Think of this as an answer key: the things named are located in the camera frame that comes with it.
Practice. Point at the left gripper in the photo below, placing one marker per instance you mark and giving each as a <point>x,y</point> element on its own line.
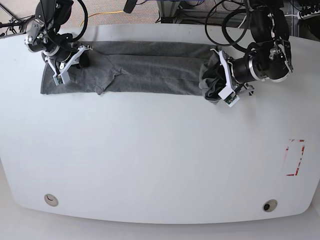
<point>239,71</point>

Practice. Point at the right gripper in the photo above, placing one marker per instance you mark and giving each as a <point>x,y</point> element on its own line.
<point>60,60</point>

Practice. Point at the grey T-shirt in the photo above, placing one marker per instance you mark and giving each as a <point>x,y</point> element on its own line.
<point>136,66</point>

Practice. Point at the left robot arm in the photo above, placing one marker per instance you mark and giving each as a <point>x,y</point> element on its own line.
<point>268,57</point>

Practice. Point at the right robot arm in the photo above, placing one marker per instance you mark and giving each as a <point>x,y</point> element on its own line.
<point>50,15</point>

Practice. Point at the red tape rectangle marking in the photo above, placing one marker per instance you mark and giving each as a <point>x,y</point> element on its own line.
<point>293,156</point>

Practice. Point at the white power strip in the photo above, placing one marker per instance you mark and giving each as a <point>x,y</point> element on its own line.
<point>309,12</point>

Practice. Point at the right table grommet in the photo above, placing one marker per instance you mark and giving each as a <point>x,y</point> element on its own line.
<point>270,205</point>

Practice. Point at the table grommet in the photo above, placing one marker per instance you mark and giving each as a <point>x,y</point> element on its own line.
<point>51,200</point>
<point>270,205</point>

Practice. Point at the left table grommet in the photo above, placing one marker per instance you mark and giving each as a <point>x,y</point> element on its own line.
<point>51,200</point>

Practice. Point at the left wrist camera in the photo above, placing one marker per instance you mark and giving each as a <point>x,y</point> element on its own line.
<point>229,96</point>

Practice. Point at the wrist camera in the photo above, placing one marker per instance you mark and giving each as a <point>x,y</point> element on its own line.
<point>229,96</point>
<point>62,78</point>

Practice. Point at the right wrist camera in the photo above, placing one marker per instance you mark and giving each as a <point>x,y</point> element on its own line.
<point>62,78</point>

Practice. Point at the aluminium table leg frame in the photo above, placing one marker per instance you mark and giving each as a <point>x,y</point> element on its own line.
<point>169,11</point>

